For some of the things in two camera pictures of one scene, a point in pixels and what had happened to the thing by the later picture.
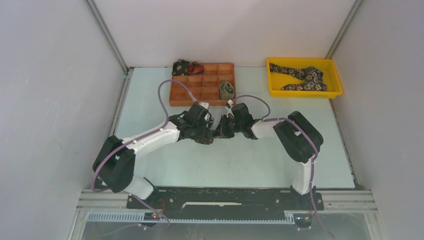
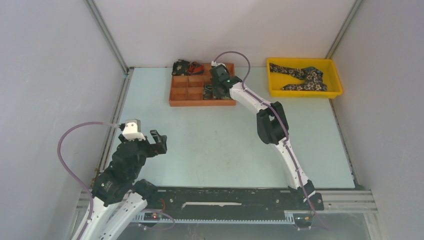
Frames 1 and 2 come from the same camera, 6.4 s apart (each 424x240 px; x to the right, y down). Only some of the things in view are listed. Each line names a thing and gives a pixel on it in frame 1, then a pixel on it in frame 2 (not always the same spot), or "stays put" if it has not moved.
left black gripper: (205, 135) to (160, 147)
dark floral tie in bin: (313, 76) stays put
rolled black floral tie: (180, 67) stays put
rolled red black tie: (195, 68) stays put
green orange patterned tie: (208, 143) to (207, 91)
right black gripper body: (234, 126) to (216, 92)
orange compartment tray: (204, 88) stays put
